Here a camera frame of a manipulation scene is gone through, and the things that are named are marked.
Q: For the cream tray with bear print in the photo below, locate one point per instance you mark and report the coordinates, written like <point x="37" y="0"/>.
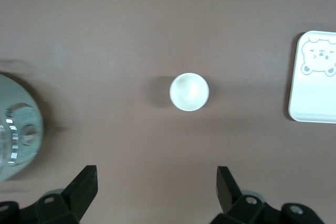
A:
<point x="315" y="98"/>

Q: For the grey-green electric pot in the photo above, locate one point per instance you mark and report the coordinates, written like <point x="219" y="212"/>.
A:
<point x="21" y="95"/>

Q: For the glass pot lid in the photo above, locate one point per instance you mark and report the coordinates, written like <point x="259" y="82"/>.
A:
<point x="4" y="142"/>

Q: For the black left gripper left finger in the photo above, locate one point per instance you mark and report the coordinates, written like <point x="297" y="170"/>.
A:
<point x="81" y="192"/>

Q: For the white IKEA cup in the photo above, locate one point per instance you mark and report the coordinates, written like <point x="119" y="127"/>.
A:
<point x="189" y="91"/>

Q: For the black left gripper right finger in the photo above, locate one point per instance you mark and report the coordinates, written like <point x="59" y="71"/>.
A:
<point x="227" y="192"/>

